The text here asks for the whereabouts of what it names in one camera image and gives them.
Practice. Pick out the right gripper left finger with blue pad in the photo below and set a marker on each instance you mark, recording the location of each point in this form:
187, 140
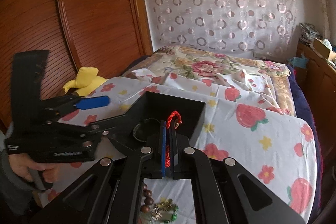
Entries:
163, 147

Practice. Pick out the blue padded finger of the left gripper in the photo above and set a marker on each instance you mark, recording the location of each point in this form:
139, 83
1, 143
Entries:
92, 103

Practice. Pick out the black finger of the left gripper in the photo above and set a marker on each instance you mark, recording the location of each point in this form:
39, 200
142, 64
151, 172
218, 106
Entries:
121, 124

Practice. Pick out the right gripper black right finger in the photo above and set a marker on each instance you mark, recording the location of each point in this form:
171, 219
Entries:
175, 167

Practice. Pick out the jade bangle with red cord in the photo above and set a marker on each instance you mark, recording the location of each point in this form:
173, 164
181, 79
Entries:
174, 117

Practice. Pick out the green charm keychain cluster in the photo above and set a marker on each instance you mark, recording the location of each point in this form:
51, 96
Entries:
165, 212

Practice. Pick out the black cardboard jewelry box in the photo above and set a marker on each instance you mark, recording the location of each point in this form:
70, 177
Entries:
143, 120

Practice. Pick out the person's left hand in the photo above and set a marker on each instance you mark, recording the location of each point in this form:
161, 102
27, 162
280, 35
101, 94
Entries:
21, 164

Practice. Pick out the yellow striped plush toy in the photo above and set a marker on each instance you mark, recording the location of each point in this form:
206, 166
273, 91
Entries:
85, 83

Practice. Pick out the floral quilt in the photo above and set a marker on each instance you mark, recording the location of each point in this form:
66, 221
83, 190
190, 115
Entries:
264, 84

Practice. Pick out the white fruit-print bed sheet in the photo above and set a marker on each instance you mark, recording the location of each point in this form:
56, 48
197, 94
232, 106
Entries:
278, 149

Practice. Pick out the wooden headboard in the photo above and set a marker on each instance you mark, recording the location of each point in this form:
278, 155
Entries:
106, 34

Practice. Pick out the dark blue blanket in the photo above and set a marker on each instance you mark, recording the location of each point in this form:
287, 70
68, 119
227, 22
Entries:
303, 111

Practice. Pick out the sheer circle-pattern curtain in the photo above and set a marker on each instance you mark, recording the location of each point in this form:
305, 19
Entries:
225, 26

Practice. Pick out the wooden side cabinet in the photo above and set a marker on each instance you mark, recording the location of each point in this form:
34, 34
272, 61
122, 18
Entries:
318, 86

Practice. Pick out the cardboard box on cabinet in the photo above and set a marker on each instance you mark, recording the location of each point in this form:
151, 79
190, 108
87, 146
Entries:
323, 50

